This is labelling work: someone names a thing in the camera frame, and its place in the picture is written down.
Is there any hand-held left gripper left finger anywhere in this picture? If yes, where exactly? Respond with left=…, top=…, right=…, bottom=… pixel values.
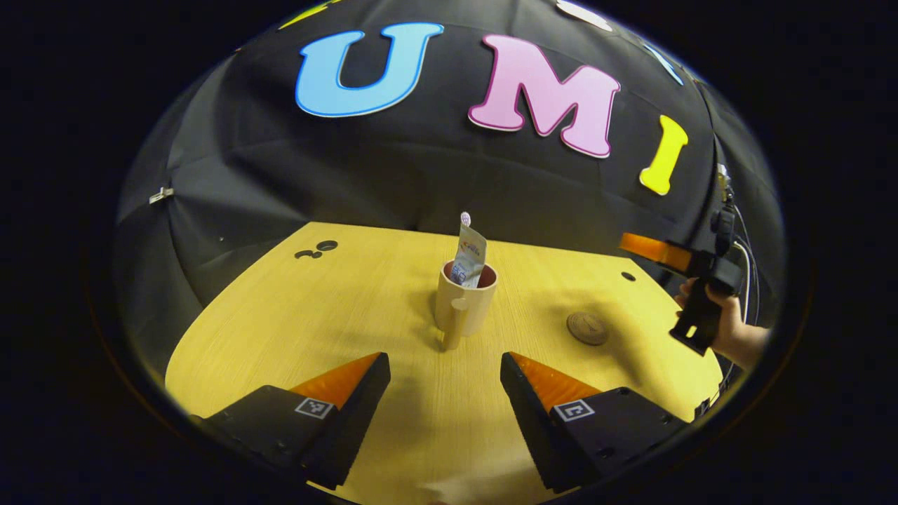
left=189, top=352, right=391, bottom=490

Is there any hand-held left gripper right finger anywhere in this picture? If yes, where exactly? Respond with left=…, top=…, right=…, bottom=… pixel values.
left=500, top=352, right=692, bottom=494

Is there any round brown coaster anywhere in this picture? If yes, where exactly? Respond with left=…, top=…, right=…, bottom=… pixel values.
left=567, top=311, right=610, bottom=346

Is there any beige cup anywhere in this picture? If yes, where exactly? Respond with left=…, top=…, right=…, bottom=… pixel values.
left=434, top=260, right=499, bottom=351

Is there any white toothpaste tube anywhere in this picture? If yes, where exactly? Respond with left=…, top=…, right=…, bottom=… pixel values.
left=450, top=224, right=488, bottom=289

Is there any wooden desktop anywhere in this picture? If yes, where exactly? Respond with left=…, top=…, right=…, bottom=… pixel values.
left=165, top=222, right=723, bottom=505

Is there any black backdrop cloth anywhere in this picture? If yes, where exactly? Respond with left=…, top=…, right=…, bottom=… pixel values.
left=112, top=0, right=786, bottom=337

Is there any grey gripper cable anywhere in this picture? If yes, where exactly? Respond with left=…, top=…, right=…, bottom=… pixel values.
left=733, top=223, right=763, bottom=325

